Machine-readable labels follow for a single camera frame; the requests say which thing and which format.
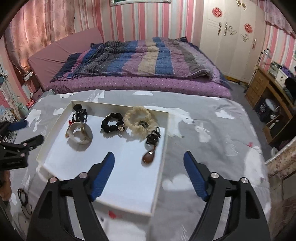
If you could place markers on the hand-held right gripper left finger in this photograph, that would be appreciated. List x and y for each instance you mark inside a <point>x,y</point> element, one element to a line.
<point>103,176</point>

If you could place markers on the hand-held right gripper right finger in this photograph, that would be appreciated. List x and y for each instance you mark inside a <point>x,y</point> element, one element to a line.
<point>196,176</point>

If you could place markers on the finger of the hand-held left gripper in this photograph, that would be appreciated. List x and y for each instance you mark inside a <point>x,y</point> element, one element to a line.
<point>32,141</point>
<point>18,125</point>

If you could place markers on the white shallow box tray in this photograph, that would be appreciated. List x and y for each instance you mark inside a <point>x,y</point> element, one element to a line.
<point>120,162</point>

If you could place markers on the black scrunchie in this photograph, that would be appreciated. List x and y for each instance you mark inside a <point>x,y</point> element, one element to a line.
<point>108,124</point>

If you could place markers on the black hair claw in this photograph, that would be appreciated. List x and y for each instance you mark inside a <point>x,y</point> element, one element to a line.
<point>79,113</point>

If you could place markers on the cream scrunchie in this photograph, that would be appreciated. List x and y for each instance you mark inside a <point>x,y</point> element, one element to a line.
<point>134,118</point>

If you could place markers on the grey printed blanket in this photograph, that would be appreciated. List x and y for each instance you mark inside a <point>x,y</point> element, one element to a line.
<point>208,157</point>

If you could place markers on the white power strip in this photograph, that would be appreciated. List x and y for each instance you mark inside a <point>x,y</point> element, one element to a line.
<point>28,76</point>

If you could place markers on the pink padded headboard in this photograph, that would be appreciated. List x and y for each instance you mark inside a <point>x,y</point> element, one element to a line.
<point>50,53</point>

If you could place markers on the floral cloth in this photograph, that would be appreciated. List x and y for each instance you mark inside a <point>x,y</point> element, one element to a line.
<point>284,157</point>

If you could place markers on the dark bucket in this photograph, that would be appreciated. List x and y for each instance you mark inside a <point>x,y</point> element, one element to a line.
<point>263,109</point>

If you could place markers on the purple dotted bedsheet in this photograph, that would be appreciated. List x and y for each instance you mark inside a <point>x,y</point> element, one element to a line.
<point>138,85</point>

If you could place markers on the long pink curtain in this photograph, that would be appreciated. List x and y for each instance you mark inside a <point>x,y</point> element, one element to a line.
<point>39,30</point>

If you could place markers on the wooden desk with drawers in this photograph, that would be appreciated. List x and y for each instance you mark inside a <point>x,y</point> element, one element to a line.
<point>256,85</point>

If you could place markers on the striped purple blue quilt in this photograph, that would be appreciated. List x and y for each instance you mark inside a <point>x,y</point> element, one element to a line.
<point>143,58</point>

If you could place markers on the white wardrobe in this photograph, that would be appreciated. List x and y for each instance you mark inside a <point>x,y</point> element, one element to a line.
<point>226,51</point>

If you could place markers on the white box on desk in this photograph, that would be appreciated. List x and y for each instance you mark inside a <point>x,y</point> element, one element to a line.
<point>282,76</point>

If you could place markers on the desk lamp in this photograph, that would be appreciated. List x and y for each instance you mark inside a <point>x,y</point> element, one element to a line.
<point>266,53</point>

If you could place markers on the short pink curtain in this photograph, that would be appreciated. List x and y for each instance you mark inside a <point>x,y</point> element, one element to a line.
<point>279,18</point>

